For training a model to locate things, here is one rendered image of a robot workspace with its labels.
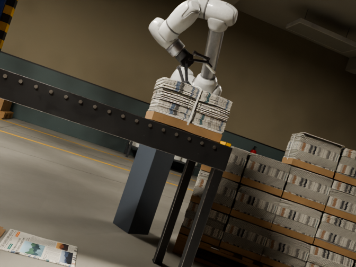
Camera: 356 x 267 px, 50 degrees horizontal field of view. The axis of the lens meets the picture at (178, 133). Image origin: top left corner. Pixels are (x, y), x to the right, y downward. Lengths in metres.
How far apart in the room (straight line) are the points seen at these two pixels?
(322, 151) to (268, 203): 0.50
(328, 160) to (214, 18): 1.20
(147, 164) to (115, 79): 6.45
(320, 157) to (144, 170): 1.21
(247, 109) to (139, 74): 2.83
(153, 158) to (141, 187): 0.23
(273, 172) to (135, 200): 0.99
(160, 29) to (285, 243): 1.62
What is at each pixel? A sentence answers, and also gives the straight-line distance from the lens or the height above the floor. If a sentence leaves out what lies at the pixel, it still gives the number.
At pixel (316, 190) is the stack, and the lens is 2.76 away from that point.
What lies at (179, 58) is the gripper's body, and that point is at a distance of 2.07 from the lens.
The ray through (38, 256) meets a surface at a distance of 2.05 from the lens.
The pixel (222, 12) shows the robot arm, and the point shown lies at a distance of 2.49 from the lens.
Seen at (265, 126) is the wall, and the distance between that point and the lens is 10.02.
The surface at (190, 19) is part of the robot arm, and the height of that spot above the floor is 1.33.
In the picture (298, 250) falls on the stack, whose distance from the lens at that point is 2.80.
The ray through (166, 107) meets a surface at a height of 0.89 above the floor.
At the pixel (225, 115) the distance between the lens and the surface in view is 1.99.
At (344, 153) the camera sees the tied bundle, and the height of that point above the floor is 1.02.
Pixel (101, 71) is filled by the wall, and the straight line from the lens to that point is 9.14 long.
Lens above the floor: 0.76
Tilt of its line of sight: 1 degrees up
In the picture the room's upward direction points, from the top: 19 degrees clockwise
